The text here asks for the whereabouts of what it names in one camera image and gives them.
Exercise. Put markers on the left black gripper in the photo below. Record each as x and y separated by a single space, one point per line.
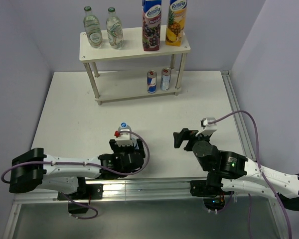
117 148

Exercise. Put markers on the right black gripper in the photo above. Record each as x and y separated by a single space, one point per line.
179 136

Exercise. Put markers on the plastic water bottle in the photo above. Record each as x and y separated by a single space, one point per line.
124 127
135 143

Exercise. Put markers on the silver energy can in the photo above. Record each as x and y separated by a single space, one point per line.
165 79

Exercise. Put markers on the blue red energy can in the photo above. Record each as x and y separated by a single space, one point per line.
151 81

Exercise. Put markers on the pineapple juice carton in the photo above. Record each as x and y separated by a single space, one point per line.
176 22

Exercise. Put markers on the purple juice carton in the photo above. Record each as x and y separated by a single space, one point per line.
151 16

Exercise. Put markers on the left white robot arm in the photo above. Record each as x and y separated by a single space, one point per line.
35 169

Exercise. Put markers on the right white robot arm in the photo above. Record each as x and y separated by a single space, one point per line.
229 172

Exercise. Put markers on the white two-tier shelf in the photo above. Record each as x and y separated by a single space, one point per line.
130 84

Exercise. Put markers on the right glass water bottle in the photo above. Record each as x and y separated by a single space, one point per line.
114 29

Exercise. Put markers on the glass water bottle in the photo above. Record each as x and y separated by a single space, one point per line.
114 29
92 28

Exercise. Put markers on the left glass water bottle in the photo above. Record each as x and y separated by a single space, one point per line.
92 28

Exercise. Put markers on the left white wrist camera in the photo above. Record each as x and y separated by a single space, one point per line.
123 138

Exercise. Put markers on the aluminium frame rail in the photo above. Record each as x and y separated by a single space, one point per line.
155 204

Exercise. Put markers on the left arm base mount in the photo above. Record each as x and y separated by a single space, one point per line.
89 193

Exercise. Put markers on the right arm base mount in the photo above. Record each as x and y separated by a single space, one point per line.
207 188

